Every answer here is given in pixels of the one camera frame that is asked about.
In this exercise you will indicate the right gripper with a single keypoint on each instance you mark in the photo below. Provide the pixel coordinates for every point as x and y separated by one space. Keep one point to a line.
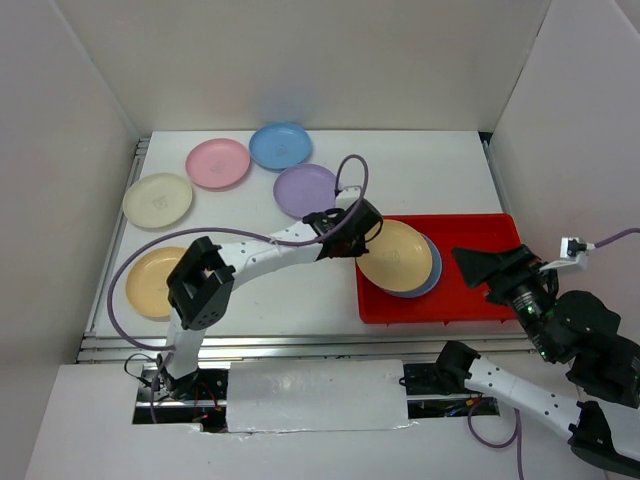
488 265

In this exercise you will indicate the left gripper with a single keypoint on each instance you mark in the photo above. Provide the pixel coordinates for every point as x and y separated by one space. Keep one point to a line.
356 249

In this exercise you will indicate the blue plate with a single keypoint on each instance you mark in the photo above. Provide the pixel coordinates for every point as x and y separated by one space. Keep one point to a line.
279 146
433 278

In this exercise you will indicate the yellow plate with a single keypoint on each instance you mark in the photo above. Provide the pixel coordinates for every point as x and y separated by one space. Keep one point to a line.
398 259
146 284

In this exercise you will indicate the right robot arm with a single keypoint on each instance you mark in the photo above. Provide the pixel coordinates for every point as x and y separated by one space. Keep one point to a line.
574 328

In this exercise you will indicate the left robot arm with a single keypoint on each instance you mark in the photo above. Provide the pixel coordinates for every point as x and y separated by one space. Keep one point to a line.
201 284

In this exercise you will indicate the red plastic bin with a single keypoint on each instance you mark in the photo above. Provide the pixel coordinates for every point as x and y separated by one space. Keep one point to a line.
450 300

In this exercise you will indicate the far purple plate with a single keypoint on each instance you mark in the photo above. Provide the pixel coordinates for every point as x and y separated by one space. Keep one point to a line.
304 189

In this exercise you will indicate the pink plate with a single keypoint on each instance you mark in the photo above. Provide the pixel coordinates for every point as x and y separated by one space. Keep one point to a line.
217 163

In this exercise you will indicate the white foam block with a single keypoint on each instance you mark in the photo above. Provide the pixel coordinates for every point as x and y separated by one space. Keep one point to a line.
322 396

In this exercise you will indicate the cream white plate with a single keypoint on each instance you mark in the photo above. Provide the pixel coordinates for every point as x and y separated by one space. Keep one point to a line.
157 201

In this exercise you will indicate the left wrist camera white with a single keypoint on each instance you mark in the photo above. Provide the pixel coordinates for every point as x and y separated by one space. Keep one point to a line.
347 196

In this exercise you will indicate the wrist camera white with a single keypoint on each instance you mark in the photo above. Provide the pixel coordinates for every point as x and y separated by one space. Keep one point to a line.
347 196
573 256

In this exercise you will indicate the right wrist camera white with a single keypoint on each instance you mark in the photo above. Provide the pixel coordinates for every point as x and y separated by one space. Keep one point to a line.
573 256

